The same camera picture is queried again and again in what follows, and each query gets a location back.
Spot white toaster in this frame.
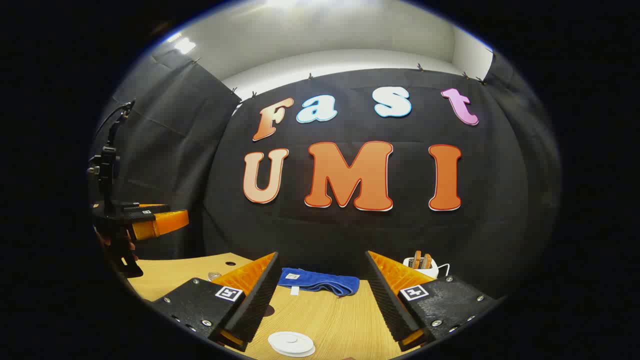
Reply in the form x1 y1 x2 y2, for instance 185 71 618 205
403 256 441 280

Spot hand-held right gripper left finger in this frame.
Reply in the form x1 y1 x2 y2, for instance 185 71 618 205
149 251 280 353

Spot white teacup lid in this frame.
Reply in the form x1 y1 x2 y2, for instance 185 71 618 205
267 331 315 354

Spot blue towel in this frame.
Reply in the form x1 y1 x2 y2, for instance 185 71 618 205
277 267 361 298

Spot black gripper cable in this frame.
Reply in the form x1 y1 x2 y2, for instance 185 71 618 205
94 101 135 151

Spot black backdrop cloth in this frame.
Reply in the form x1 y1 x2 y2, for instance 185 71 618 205
92 47 561 301

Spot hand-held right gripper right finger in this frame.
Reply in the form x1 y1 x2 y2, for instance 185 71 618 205
365 250 502 354

